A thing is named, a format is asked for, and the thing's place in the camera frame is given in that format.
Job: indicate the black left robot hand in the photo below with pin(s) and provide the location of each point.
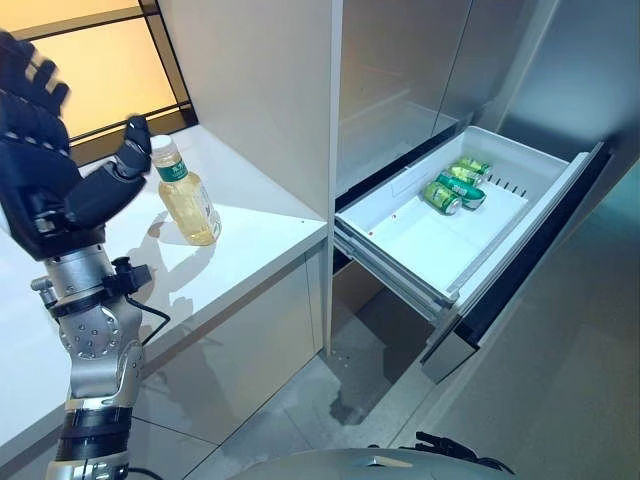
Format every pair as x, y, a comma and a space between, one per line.
40, 165

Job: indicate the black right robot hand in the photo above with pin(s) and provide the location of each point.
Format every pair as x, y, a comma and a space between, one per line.
450, 447

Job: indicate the tea bottle with white cap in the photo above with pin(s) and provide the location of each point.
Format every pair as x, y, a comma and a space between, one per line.
192, 210

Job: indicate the white fridge drawer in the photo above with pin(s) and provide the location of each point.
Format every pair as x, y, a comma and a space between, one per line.
430, 250

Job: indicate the steel fronted fridge drawer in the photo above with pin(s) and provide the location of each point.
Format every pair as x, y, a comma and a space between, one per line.
445, 360

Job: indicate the stainless steel fridge body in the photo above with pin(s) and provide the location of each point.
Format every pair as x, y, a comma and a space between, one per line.
400, 75

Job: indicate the black framed window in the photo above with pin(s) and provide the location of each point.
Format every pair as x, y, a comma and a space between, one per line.
110, 75

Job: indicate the white counter cabinet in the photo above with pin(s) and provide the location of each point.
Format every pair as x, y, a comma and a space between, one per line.
150, 300

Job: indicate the tall white cabinet panel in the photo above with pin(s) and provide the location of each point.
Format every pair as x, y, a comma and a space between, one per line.
260, 100

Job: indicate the light green drink can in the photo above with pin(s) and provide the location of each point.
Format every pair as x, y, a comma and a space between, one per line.
440, 197
465, 174
475, 164

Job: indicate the dark green drink can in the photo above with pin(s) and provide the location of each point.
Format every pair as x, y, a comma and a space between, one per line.
465, 190

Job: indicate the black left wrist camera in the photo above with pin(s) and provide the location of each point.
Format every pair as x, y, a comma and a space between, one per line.
125, 277

